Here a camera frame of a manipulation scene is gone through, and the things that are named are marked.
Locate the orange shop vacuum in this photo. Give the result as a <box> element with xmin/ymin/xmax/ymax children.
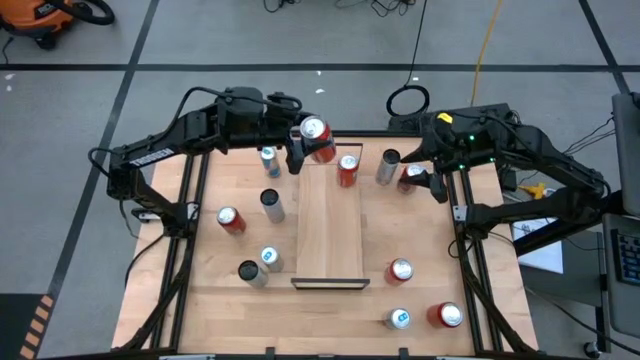
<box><xmin>0</xmin><ymin>0</ymin><xmax>116</xmax><ymax>51</ymax></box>

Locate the grey laptop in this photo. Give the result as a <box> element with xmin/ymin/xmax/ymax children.
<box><xmin>601</xmin><ymin>91</ymin><xmax>640</xmax><ymax>339</ymax></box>

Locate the black aluminium table frame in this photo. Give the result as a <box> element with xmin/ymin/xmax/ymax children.
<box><xmin>112</xmin><ymin>127</ymin><xmax>539</xmax><ymax>360</ymax></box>

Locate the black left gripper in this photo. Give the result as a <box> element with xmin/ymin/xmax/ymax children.
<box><xmin>257</xmin><ymin>91</ymin><xmax>307</xmax><ymax>176</ymax></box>

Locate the black cable with coil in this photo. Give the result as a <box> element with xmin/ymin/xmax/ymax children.
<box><xmin>385</xmin><ymin>0</ymin><xmax>431</xmax><ymax>119</ymax></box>

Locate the yellow plug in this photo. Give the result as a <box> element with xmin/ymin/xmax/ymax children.
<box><xmin>519</xmin><ymin>182</ymin><xmax>547</xmax><ymax>201</ymax></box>

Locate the yellow hanging cable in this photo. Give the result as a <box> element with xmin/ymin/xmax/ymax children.
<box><xmin>469</xmin><ymin>0</ymin><xmax>504</xmax><ymax>107</ymax></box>

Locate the orange Fanta can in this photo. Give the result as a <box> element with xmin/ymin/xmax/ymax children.
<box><xmin>335</xmin><ymin>153</ymin><xmax>360</xmax><ymax>189</ymax></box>
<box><xmin>298</xmin><ymin>114</ymin><xmax>338</xmax><ymax>165</ymax></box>
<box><xmin>383</xmin><ymin>257</ymin><xmax>415</xmax><ymax>287</ymax></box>

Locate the white paper sheet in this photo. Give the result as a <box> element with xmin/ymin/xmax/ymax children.
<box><xmin>514</xmin><ymin>218</ymin><xmax>565</xmax><ymax>275</ymax></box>

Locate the red cola can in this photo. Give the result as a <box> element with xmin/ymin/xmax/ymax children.
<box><xmin>215</xmin><ymin>205</ymin><xmax>248</xmax><ymax>237</ymax></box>
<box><xmin>396</xmin><ymin>163</ymin><xmax>426</xmax><ymax>196</ymax></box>
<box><xmin>426</xmin><ymin>301</ymin><xmax>465</xmax><ymax>330</ymax></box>

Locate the grey cart top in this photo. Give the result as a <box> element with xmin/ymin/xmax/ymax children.
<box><xmin>519</xmin><ymin>232</ymin><xmax>609</xmax><ymax>307</ymax></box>

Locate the black orange striped mat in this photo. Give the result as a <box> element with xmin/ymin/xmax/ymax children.
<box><xmin>0</xmin><ymin>293</ymin><xmax>56</xmax><ymax>360</ymax></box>

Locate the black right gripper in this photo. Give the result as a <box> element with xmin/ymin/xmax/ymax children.
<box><xmin>399</xmin><ymin>142</ymin><xmax>471</xmax><ymax>204</ymax></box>

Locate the silver blue energy drink can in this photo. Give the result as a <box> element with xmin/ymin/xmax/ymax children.
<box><xmin>259</xmin><ymin>145</ymin><xmax>282</xmax><ymax>180</ymax></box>
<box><xmin>383</xmin><ymin>307</ymin><xmax>413</xmax><ymax>331</ymax></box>
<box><xmin>259</xmin><ymin>245</ymin><xmax>285</xmax><ymax>274</ymax></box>

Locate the white Celsius can orange print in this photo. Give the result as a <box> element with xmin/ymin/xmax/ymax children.
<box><xmin>259</xmin><ymin>187</ymin><xmax>287</xmax><ymax>225</ymax></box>

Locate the black frame wooden shelf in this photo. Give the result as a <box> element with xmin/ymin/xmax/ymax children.
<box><xmin>290</xmin><ymin>142</ymin><xmax>371</xmax><ymax>291</ymax></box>

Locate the white Celsius energy can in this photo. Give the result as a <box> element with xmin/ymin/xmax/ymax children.
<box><xmin>237</xmin><ymin>259</ymin><xmax>270</xmax><ymax>290</ymax></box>
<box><xmin>374</xmin><ymin>148</ymin><xmax>403</xmax><ymax>187</ymax></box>

